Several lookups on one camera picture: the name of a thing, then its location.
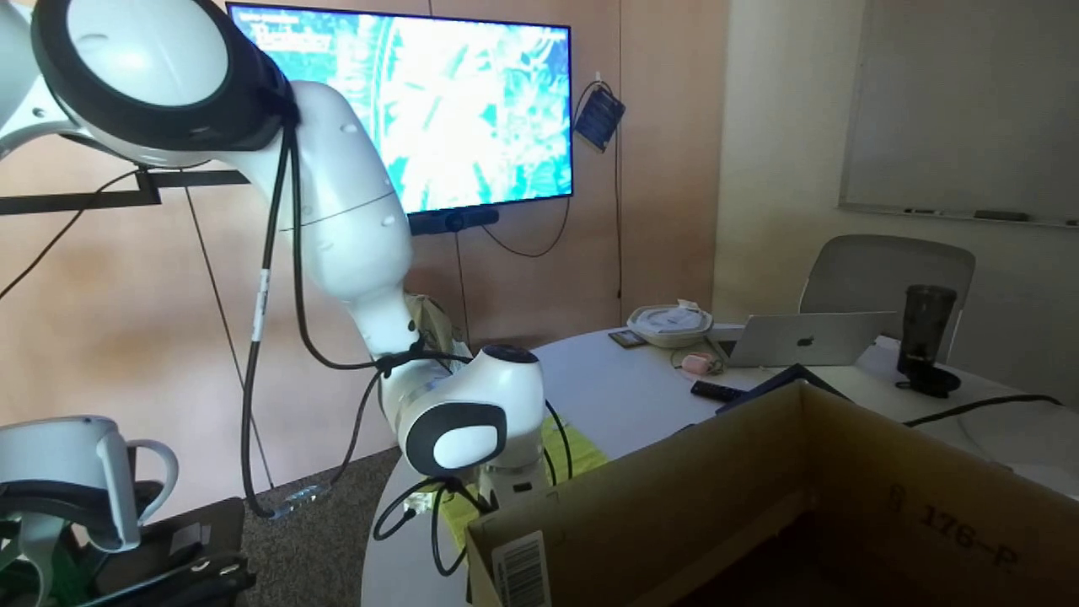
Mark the yellow microfibre cloth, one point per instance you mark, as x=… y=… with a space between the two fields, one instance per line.
x=588 y=452

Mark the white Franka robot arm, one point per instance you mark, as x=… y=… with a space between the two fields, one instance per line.
x=339 y=225

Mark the brown cardboard box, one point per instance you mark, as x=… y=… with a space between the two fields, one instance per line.
x=676 y=508

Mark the small dark card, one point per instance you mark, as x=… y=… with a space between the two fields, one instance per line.
x=628 y=340

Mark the black bar under tv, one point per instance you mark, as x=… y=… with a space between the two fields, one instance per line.
x=456 y=220

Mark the white round bowl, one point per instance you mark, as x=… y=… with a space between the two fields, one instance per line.
x=671 y=324

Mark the pink case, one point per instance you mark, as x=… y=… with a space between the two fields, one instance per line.
x=699 y=363

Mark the black remote control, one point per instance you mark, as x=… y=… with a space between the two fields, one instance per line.
x=712 y=394

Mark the black tablet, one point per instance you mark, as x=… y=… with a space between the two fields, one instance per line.
x=777 y=380

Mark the silver laptop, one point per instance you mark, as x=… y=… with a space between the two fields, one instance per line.
x=802 y=340

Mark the grey office chair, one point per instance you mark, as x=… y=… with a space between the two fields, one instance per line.
x=886 y=270

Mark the black cup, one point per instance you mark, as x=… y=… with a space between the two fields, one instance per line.
x=928 y=323

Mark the black equipment clutter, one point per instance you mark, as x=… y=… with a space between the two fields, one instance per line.
x=180 y=559

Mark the whiteboard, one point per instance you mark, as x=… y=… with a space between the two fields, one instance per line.
x=965 y=103

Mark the blue wall pouch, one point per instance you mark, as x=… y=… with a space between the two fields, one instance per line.
x=596 y=117

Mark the wall mounted tv screen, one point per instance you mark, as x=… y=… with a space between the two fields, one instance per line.
x=483 y=113

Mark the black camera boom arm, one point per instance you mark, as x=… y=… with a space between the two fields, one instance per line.
x=68 y=199

